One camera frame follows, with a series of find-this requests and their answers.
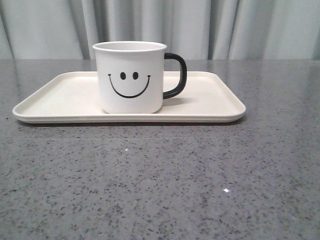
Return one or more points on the grey-white pleated curtain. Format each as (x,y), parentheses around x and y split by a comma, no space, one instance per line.
(194,29)

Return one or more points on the white smiley mug black handle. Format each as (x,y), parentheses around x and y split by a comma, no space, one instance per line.
(131,76)

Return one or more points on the cream rectangular plastic tray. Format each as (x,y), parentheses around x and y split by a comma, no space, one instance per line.
(73,97)

